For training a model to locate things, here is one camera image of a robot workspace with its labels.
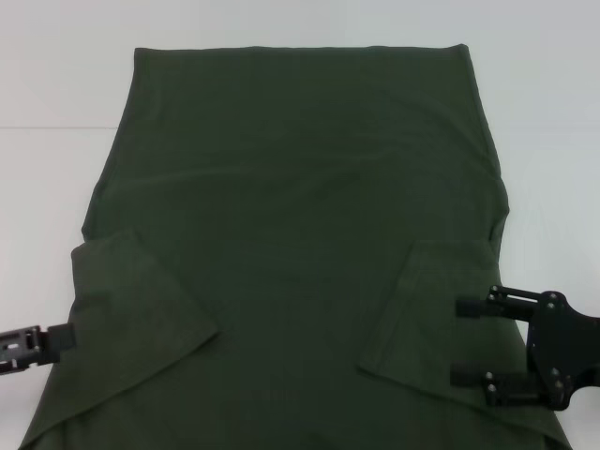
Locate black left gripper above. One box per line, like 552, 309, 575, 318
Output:
0, 322, 77, 379

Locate dark green shirt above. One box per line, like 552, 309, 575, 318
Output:
21, 42, 560, 450

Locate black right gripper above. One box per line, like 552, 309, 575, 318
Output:
448, 284, 600, 414

